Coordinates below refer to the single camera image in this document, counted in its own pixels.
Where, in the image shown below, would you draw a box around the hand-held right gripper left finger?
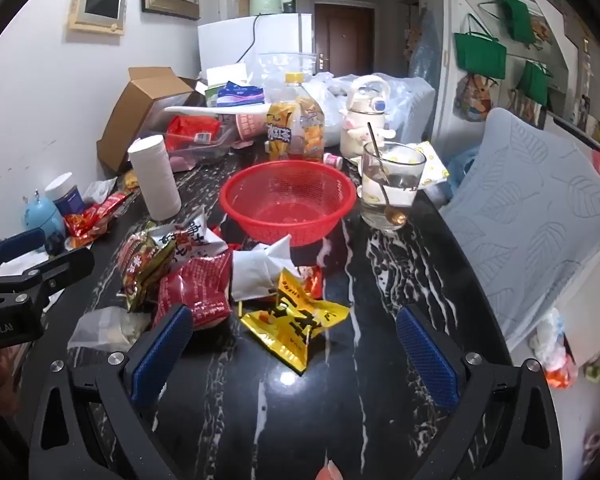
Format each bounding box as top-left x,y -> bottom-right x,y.
29,304 -> 196,480

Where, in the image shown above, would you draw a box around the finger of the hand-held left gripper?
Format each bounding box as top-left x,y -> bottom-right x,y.
0,228 -> 47,273
0,247 -> 96,311

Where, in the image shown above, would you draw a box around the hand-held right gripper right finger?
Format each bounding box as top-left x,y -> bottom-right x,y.
395,304 -> 563,480

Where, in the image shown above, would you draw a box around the clear snack packet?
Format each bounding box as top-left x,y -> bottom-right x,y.
67,306 -> 151,353

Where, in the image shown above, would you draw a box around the dark red snack packet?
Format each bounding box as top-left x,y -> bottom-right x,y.
152,250 -> 233,331

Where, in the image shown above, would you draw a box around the red green snack packet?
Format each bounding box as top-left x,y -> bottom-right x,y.
117,232 -> 176,313

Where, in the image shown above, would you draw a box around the plain white snack packet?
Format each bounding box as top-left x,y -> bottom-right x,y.
230,234 -> 298,303

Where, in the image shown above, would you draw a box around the red plastic basket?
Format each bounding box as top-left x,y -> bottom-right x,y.
219,160 -> 358,247

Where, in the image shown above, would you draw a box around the person's right hand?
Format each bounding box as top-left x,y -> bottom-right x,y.
315,460 -> 344,480

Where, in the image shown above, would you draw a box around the blue toy figure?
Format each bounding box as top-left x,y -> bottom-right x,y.
21,189 -> 67,256

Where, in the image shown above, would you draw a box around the red orange snack wrappers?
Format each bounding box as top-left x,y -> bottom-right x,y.
65,192 -> 131,251

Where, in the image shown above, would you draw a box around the blue jar white lid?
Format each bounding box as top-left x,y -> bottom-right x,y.
45,172 -> 86,216

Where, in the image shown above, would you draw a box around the crumpled clear wrapper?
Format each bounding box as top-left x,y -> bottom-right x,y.
82,177 -> 118,206

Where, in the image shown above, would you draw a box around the crumpled white orange bag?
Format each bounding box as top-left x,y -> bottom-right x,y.
530,310 -> 578,391

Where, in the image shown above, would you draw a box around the yellow snack packet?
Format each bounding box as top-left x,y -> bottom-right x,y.
240,267 -> 351,375

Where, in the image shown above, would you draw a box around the white paper towel roll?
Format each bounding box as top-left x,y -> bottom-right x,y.
127,134 -> 182,221

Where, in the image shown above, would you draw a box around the shiny red orange wrapper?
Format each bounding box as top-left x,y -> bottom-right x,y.
295,265 -> 326,301

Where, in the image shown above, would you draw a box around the metal spoon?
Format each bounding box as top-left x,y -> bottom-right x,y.
367,127 -> 408,226

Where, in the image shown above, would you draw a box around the clear glass mug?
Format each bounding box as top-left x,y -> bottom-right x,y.
360,141 -> 427,232

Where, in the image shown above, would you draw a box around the open cardboard box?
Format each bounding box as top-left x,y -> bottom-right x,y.
96,66 -> 203,173

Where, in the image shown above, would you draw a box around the blue leaf pattern cushion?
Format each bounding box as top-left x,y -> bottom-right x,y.
440,107 -> 600,356

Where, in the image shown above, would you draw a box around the clear plastic container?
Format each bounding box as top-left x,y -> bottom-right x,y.
162,115 -> 236,166

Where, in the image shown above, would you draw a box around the blue plastic bag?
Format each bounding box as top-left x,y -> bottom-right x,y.
445,147 -> 481,206

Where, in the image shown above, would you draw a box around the red packet with barcode label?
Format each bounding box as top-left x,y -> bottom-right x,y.
167,116 -> 221,148

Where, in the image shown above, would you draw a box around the white yellow dotted packet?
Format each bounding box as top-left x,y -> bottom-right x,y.
415,141 -> 451,191

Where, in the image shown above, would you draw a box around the white flat plate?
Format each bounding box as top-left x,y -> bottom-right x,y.
164,102 -> 271,116

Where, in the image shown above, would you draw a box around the pink paper noodle cup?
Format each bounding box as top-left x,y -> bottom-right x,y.
232,110 -> 271,143

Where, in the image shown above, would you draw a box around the cream cartoon water bottle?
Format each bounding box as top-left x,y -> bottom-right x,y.
340,75 -> 397,160

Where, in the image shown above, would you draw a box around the blue tissue pack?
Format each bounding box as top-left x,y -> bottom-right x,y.
216,81 -> 266,107

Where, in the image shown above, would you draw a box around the clear plastic bag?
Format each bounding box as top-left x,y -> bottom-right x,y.
375,72 -> 436,141

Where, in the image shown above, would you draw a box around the iced tea bottle yellow cap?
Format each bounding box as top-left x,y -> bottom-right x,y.
266,73 -> 326,163

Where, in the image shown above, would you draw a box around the colourful printed hanging bag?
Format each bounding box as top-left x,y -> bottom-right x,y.
455,74 -> 496,122

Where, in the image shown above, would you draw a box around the white plastic bag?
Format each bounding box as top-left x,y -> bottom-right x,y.
310,72 -> 371,146

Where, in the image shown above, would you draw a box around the tall clear wrapped bundle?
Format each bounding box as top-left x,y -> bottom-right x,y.
407,10 -> 441,91

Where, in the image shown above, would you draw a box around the large green tote bag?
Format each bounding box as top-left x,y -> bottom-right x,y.
454,14 -> 508,80

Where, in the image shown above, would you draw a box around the clear zip bag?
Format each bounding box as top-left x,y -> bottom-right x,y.
257,52 -> 317,86

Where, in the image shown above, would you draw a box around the white fridge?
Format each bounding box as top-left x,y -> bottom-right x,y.
197,12 -> 313,91

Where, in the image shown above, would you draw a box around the dark wooden door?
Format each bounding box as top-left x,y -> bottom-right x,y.
314,2 -> 376,77

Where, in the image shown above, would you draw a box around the wall intercom panel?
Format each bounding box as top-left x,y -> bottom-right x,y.
68,0 -> 127,37

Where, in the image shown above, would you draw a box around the black kettle cable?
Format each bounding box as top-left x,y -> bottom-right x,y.
235,14 -> 261,63

